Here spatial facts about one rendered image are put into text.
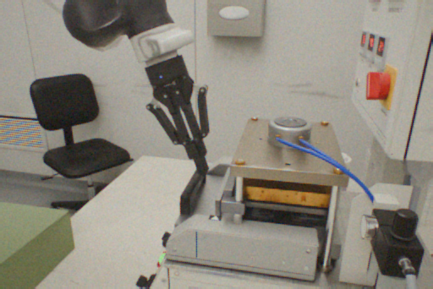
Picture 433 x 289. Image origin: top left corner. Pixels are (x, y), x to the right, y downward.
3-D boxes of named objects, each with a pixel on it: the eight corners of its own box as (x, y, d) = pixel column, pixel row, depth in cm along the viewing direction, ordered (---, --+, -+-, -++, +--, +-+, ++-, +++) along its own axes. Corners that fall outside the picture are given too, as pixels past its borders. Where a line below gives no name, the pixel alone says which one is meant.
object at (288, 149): (355, 163, 79) (365, 106, 75) (391, 248, 51) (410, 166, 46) (247, 155, 84) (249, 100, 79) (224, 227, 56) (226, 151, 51)
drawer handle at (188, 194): (206, 181, 82) (206, 165, 81) (189, 215, 69) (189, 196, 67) (198, 180, 83) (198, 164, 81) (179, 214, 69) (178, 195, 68)
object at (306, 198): (325, 166, 78) (331, 125, 74) (337, 221, 58) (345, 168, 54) (246, 160, 81) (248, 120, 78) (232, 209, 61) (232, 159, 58)
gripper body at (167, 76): (188, 50, 69) (204, 95, 71) (150, 63, 71) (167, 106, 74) (176, 54, 62) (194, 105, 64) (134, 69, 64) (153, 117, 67)
